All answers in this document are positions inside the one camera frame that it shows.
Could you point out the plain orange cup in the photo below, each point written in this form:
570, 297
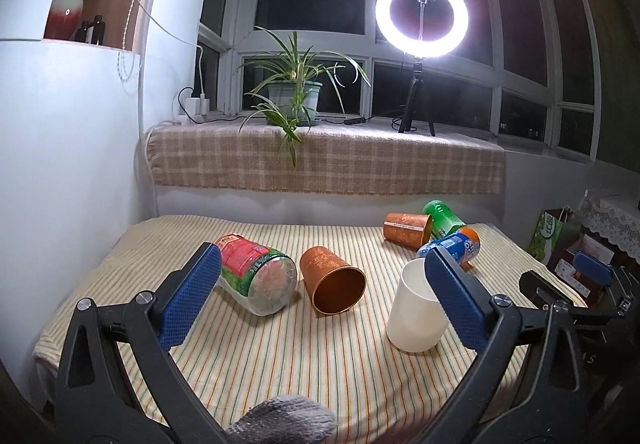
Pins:
325, 269

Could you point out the striped tablecloth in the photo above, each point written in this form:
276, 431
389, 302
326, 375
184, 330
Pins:
300, 364

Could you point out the orange cup with pale band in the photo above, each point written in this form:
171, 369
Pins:
405, 229

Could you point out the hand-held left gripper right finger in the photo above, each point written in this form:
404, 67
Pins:
457, 304

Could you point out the white charger plug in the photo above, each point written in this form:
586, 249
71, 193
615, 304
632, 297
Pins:
197, 104

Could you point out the green paper bag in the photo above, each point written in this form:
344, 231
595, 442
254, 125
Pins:
545, 234

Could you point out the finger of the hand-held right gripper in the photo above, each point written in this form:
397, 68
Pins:
545, 286
592, 269

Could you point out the white window frame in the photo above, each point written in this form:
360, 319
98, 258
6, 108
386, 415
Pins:
235, 23

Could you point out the black tripod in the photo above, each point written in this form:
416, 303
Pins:
415, 88

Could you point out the white cup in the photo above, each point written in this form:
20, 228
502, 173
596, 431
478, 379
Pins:
412, 314

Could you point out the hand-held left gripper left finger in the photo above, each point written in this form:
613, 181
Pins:
192, 296

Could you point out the green can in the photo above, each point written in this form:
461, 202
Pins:
445, 219

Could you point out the white lace cloth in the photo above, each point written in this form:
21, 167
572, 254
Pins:
615, 219

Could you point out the potted spider plant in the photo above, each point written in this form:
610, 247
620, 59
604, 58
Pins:
295, 98

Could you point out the dark bottle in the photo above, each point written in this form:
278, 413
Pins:
98, 31
86, 33

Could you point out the clear plastic jar red label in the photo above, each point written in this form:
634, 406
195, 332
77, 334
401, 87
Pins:
250, 269

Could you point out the blue can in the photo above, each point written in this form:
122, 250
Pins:
462, 244

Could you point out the checked beige cloth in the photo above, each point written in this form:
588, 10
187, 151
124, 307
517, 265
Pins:
350, 163

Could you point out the cardboard box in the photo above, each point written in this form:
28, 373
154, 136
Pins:
595, 245

